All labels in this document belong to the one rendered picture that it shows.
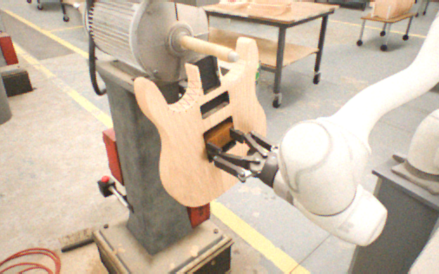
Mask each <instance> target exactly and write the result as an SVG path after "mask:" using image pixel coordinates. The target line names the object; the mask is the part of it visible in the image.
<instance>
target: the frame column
mask: <svg viewBox="0 0 439 274"><path fill-rule="evenodd" d="M97 72H98V71H97ZM98 73H99V72H98ZM99 76H100V77H101V78H102V80H103V82H104V83H105V86H106V90H107V95H108V105H109V109H110V113H111V117H112V121H113V129H114V132H115V139H116V143H117V151H118V154H119V159H120V162H121V170H122V177H123V181H124V186H125V189H126V193H127V200H128V202H129V203H130V204H131V205H132V206H133V210H134V213H132V212H131V211H130V210H129V217H128V221H127V224H126V227H127V228H128V230H129V231H130V232H132V234H133V236H134V237H135V238H136V239H137V241H138V242H140V243H141V246H142V247H144V248H145V249H146V251H147V252H148V253H149V254H150V255H151V256H153V255H155V254H156V253H158V252H159V251H162V250H164V249H165V248H166V247H168V246H169V245H170V244H172V243H174V242H176V241H177V240H179V238H183V237H184V236H185V235H187V234H188V233H189V232H191V231H193V228H192V226H191V224H190V220H189V218H188V213H187V206H186V205H182V204H181V203H179V201H178V200H177V199H174V197H173V196H172V195H169V193H168V192H167V190H165V187H164V186H163V185H162V182H161V177H160V156H161V137H160V132H159V130H158V128H157V127H156V126H155V124H154V123H153V122H152V121H151V120H150V119H148V117H147V116H146V115H145V114H144V113H143V112H142V111H141V108H140V106H139V104H138V102H137V100H136V95H134V94H133V93H132V92H130V91H129V90H126V89H125V88H124V87H123V86H120V85H118V84H117V83H116V82H113V81H111V80H109V79H108V78H107V77H106V76H103V75H102V74H100V73H99ZM158 89H159V90H160V92H161V94H162V95H163V97H164V98H165V101H166V103H167V105H173V104H174V103H176V102H178V101H179V82H175V83H171V84H169V85H166V86H161V87H159V88H158Z"/></svg>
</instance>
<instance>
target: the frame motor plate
mask: <svg viewBox="0 0 439 274"><path fill-rule="evenodd" d="M114 59H116V57H113V56H111V55H108V54H105V55H99V56H96V57H95V71H98V72H99V73H100V74H102V75H103V76H106V77H107V78H108V79H109V80H111V81H113V82H116V83H117V84H118V85H120V86H123V87H124V88H125V89H126V90H129V91H130V92H132V93H133V94H134V95H135V91H134V81H135V80H136V78H137V77H136V76H132V75H131V74H129V73H128V72H127V71H123V70H122V69H120V68H118V67H116V66H114V65H113V64H111V63H110V61H113V60H114ZM186 79H188V76H186V77H184V78H183V79H181V80H179V81H184V80H186ZM175 82H178V81H173V82H165V81H155V82H153V83H154V84H155V86H156V87H157V88H159V87H161V86H166V85H169V84H171V83H175Z"/></svg>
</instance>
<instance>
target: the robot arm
mask: <svg viewBox="0 0 439 274"><path fill-rule="evenodd" d="M438 82H439V13H438V15H437V16H436V18H435V20H434V22H433V23H432V24H431V26H430V28H429V33H428V34H427V37H426V39H425V42H424V44H423V46H422V47H421V49H420V53H419V54H418V56H417V57H416V59H415V61H414V62H412V63H411V64H410V66H409V67H407V68H406V69H405V70H404V71H402V72H398V73H396V74H395V75H393V76H390V77H387V78H386V79H384V80H382V81H380V82H378V83H376V84H373V85H372V86H369V87H368V88H366V89H364V90H362V91H361V92H359V94H357V95H355V96H354V97H353V98H352V99H351V100H349V101H348V102H347V103H346V104H345V105H344V106H343V107H342V108H341V109H340V110H339V111H338V112H336V114H334V115H333V116H331V117H327V118H317V119H316V120H307V121H301V122H299V123H295V124H294V125H293V126H292V127H290V128H288V130H287V131H286V132H285V133H284V135H283V137H282V138H281V140H280V142H279V143H275V142H271V141H270V140H268V139H267V138H265V137H264V136H262V135H261V134H259V133H256V132H255V131H253V130H252V131H251V132H250V133H243V132H241V131H240V130H238V129H237V130H236V129H234V128H231V127H230V128H229V133H230V137H231V138H232V139H234V140H236V141H237V142H240V143H241V144H243V143H244V141H245V144H247V145H248V147H250V149H251V150H252V152H254V155H253V156H251V157H247V156H245V157H240V156H238V155H235V154H231V153H226V152H222V147H217V145H215V144H213V143H212V142H210V141H208V142H207V149H208V152H209V154H210V155H212V156H213V162H214V166H216V167H217V168H219V169H221V170H222V171H226V172H227V173H229V174H231V175H232V176H235V177H236V178H238V179H239V180H240V182H241V183H246V179H248V178H250V177H251V176H252V177H254V178H258V179H259V180H261V181H262V182H263V183H264V184H265V185H266V186H269V187H270V188H271V189H273V190H274V193H275V195H278V196H279V197H280V198H281V199H284V200H285V201H287V202H288V203H289V204H290V205H292V206H295V207H296V208H297V209H299V210H300V211H301V212H302V213H303V214H304V216H305V217H306V218H308V219H309V220H310V221H311V222H312V223H314V224H316V225H317V226H318V227H320V228H322V229H323V230H325V231H326V232H329V233H330V234H331V235H333V236H335V237H336V238H340V239H342V240H344V241H345V242H350V243H353V244H354V245H360V246H367V245H368V244H370V243H371V242H373V241H374V240H375V239H376V238H377V237H378V236H379V234H380V233H381V232H382V230H383V226H384V224H385V221H386V219H387V210H386V209H385V208H384V207H383V204H381V203H380V202H379V201H378V199H376V198H375V197H374V196H373V194H370V193H369V192H367V191H366V190H364V188H363V186H360V185H359V181H360V179H361V177H362V175H363V172H364V167H365V166H366V164H367V161H368V160H369V157H370V155H371V149H370V147H369V142H368V138H369V133H370V131H371V129H372V128H373V126H374V125H375V124H376V123H377V121H378V119H380V118H381V117H382V116H383V114H387V112H389V111H390V110H392V109H395V108H397V107H399V106H401V105H403V104H405V103H406V102H408V101H410V100H414V99H415V98H416V97H418V96H420V95H423V94H425V92H426V91H428V90H430V89H431V88H432V87H434V86H435V85H436V84H437V83H438ZM258 144H259V145H258ZM262 147H263V148H264V149H266V150H267V151H269V152H266V151H265V150H264V149H263V148H262ZM392 158H393V159H394V160H396V161H398V162H399V163H400V165H398V166H393V167H392V169H391V171H392V172H393V173H394V174H396V175H399V176H402V177H404V178H405V179H407V180H410V181H411V182H413V183H415V184H416V185H419V186H420V187H422V188H424V189H425V190H428V191H429V192H430V193H431V194H435V195H438V194H439V109H437V110H435V111H434V112H433V113H432V114H430V115H429V116H428V117H427V118H426V119H424V120H423V121H422V123H421V124H420V125H419V127H418V128H417V129H416V132H415V134H414V136H413V138H412V140H411V142H410V149H409V151H408V155H404V154H401V153H397V152H395V153H394V154H393V156H392ZM240 167H243V169H242V170H241V168H240ZM245 170H246V171H245Z"/></svg>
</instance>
